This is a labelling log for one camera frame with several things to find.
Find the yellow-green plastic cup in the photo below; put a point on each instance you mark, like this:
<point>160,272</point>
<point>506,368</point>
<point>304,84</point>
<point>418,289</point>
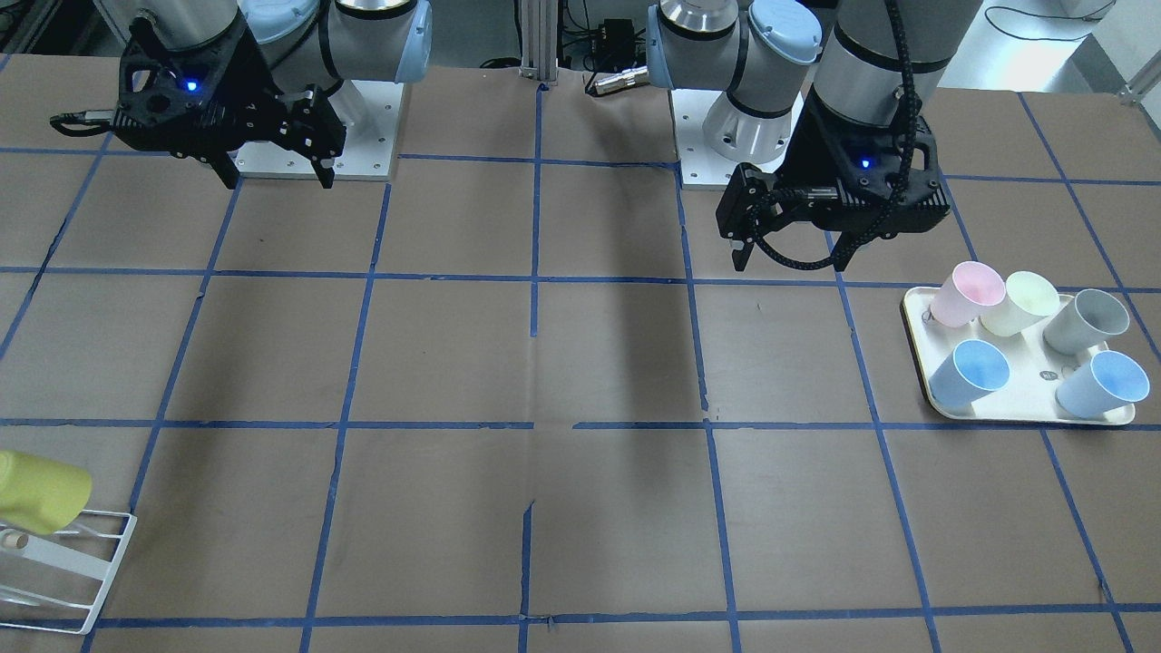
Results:
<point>41,495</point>

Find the cream plastic tray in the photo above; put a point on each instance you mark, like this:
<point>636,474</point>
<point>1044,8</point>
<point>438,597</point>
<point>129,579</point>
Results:
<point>1036,370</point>

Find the grey plastic cup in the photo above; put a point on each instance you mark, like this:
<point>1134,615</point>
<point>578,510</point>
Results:
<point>1090,318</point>

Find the pale yellow plastic cup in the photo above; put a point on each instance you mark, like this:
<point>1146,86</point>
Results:
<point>1029,299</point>

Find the white wire cup rack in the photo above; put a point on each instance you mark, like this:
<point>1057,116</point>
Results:
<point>59,583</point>

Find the pink plastic cup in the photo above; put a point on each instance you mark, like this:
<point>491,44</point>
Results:
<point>968,292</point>

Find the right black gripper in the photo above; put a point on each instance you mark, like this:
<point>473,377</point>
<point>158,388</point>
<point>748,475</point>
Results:
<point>247,80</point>

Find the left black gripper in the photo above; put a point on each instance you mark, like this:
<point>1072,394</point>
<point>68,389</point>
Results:
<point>810,148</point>

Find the blue plastic cup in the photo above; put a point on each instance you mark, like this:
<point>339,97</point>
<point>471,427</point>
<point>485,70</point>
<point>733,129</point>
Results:
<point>1109,380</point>
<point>974,369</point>

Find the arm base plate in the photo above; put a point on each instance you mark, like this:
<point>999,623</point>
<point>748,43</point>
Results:
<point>717,154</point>
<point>371,112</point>

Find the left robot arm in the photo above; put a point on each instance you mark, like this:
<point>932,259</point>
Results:
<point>765,54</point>

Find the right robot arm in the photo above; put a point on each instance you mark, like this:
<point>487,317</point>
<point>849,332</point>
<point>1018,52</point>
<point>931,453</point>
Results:
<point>321,42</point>

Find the aluminium frame post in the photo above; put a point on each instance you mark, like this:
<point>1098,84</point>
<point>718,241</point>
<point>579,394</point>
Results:
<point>539,36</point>

